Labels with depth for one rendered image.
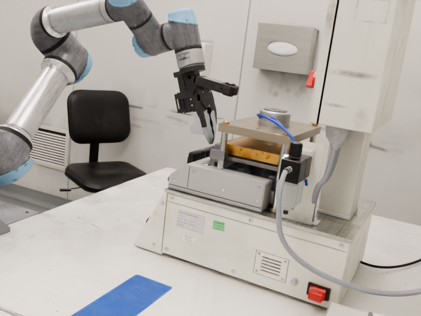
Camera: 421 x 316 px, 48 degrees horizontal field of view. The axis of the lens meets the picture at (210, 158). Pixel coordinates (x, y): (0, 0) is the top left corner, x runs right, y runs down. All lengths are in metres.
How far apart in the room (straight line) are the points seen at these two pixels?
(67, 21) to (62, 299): 0.78
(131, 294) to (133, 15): 0.70
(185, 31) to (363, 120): 0.54
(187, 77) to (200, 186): 0.32
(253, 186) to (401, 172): 1.70
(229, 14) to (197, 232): 1.90
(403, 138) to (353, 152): 1.57
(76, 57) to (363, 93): 0.95
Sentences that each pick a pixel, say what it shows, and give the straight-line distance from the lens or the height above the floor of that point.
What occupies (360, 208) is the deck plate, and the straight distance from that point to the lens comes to 1.28.
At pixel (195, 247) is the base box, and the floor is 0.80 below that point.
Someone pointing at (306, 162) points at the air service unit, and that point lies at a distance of 0.97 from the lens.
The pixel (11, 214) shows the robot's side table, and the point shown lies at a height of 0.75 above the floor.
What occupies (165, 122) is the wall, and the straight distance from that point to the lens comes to 3.07.
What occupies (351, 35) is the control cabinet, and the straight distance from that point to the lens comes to 1.01.
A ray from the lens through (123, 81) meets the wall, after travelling 3.21.
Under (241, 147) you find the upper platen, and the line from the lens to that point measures 1.15.
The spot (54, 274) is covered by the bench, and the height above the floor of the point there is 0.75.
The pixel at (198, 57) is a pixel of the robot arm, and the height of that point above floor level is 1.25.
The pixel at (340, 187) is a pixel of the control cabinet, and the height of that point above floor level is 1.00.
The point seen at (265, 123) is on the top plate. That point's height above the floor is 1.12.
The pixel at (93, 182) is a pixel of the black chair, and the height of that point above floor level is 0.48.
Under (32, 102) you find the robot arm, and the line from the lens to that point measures 1.51.
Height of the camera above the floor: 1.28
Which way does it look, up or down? 13 degrees down
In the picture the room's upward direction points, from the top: 7 degrees clockwise
